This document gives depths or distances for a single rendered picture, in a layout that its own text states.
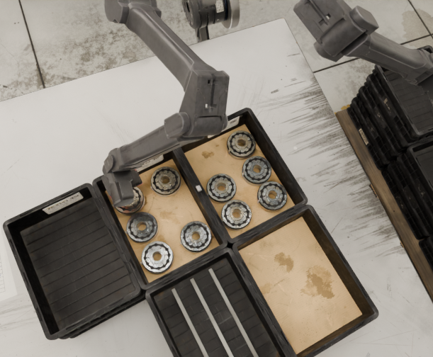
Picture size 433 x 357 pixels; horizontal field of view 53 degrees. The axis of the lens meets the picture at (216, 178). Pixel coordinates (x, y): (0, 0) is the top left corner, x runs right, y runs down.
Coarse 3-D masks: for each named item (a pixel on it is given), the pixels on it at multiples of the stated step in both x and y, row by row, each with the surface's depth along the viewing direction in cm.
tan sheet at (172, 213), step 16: (144, 176) 153; (144, 192) 151; (144, 208) 149; (160, 208) 149; (176, 208) 149; (192, 208) 150; (160, 224) 147; (176, 224) 148; (160, 240) 145; (176, 240) 146; (160, 256) 144; (176, 256) 144; (192, 256) 144; (144, 272) 142
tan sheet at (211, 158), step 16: (240, 128) 160; (208, 144) 158; (224, 144) 158; (240, 144) 158; (256, 144) 158; (192, 160) 155; (208, 160) 156; (224, 160) 156; (240, 160) 156; (208, 176) 154; (240, 176) 154; (272, 176) 154; (240, 192) 152; (256, 192) 152; (256, 208) 150; (256, 224) 148
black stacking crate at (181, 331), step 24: (216, 264) 144; (168, 288) 140; (192, 288) 141; (216, 288) 141; (240, 288) 141; (168, 312) 138; (192, 312) 138; (216, 312) 139; (240, 312) 139; (192, 336) 136; (216, 336) 136; (240, 336) 136; (264, 336) 137
